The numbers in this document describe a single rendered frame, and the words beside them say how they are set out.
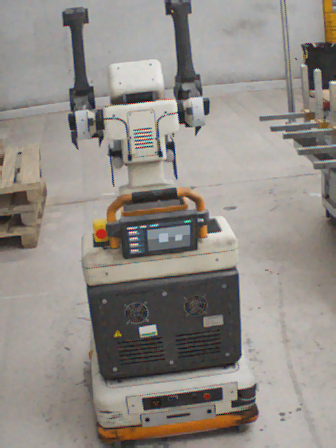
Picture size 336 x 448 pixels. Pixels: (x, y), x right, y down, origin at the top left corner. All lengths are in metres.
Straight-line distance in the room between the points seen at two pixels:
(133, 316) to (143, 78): 0.88
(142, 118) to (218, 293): 0.70
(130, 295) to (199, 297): 0.24
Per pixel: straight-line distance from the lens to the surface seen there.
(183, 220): 2.27
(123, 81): 2.63
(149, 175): 2.69
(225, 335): 2.56
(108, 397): 2.57
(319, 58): 8.92
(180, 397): 2.58
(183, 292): 2.45
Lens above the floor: 1.72
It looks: 21 degrees down
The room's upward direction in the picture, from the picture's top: 5 degrees counter-clockwise
